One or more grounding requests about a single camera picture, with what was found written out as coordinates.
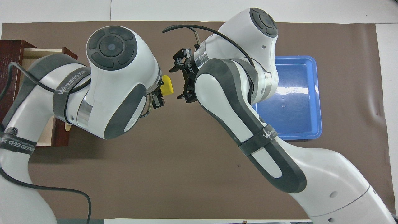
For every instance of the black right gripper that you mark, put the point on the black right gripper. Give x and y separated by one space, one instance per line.
191 74

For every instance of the yellow cube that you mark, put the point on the yellow cube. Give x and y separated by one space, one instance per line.
168 84

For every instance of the dark wooden drawer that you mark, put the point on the dark wooden drawer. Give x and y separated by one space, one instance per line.
60 137

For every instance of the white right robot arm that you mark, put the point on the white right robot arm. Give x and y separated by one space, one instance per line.
248 77

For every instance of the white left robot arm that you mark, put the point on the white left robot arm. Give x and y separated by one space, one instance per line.
118 81

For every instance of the brown paper table mat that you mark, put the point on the brown paper table mat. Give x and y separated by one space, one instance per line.
174 149

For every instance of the blue plastic tray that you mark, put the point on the blue plastic tray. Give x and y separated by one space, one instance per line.
295 93

